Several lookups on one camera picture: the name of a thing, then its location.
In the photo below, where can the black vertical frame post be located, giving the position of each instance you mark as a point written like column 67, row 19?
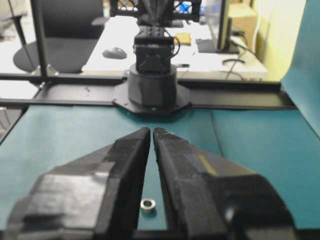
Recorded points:
column 40, row 36

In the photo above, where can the black computer mouse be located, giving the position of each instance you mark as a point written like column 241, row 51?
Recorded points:
column 114, row 53

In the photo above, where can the silver metal washer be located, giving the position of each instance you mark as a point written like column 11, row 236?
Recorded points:
column 147, row 206

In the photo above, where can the teal backdrop sheet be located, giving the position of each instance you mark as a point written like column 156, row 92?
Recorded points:
column 302, row 80

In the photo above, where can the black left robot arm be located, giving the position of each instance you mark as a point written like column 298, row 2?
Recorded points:
column 151, row 86

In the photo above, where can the black office chair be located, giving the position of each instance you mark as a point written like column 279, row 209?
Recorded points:
column 72, row 29

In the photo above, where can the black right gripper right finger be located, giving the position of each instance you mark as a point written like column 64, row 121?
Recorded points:
column 208, row 197

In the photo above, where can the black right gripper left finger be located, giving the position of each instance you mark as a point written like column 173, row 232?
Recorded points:
column 94, row 197

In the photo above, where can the white office desk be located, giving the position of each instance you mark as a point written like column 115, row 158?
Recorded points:
column 120, row 31

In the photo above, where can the teal table mat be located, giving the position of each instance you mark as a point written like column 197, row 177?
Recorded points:
column 278, row 144

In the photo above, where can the cardboard box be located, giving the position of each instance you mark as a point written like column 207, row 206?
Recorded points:
column 243, row 18

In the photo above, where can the black aluminium frame rail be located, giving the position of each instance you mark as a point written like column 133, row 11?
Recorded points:
column 191, row 93

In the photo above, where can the black computer monitor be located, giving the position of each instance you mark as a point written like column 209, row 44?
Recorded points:
column 224, row 43

